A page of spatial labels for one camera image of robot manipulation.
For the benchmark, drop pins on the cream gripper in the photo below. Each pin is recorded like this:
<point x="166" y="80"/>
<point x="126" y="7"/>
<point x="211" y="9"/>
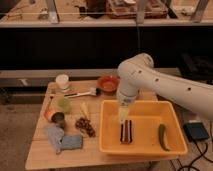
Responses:
<point x="123" y="112"/>

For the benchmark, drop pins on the dark red grape bunch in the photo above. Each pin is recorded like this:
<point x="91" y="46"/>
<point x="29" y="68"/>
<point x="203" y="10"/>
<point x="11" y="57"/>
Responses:
<point x="83" y="124"/>

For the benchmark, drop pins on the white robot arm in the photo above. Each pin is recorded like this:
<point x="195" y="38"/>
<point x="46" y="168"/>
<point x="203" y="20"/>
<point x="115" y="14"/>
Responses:
<point x="138" y="72"/>

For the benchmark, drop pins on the green plastic cup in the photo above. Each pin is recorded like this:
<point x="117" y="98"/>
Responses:
<point x="63" y="105"/>

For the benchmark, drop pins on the white plastic cup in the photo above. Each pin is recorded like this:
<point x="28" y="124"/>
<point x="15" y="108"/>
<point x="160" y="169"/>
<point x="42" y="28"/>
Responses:
<point x="62" y="81"/>

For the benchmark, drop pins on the yellow plastic bin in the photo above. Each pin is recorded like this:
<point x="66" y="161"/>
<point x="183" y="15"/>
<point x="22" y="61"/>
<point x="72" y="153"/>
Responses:
<point x="146" y="116"/>

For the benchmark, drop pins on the orange bowl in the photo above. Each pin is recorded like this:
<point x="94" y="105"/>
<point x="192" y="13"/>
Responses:
<point x="108" y="83"/>

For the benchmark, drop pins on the yellow corn cob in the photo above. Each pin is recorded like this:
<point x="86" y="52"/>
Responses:
<point x="84" y="108"/>

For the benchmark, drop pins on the wooden table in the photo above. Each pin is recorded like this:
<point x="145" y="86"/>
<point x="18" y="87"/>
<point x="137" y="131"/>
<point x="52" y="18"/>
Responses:
<point x="41" y="155"/>

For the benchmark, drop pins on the blue sponge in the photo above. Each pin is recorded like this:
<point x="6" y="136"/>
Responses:
<point x="72" y="142"/>

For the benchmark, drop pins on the dark metal can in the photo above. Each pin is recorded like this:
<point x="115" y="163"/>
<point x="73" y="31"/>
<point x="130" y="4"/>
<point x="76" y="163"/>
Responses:
<point x="59" y="119"/>

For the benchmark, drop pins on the blue grey cloth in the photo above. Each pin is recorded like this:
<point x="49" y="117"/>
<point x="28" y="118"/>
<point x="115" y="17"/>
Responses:
<point x="54" y="135"/>

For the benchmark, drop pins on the orange can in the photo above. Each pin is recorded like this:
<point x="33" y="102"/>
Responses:
<point x="48" y="114"/>

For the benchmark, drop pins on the black foot pedal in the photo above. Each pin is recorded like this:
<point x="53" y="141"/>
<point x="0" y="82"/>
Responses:
<point x="195" y="131"/>

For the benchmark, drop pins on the white handled brush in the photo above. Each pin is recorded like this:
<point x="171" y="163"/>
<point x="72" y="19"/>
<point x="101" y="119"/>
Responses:
<point x="92" y="92"/>

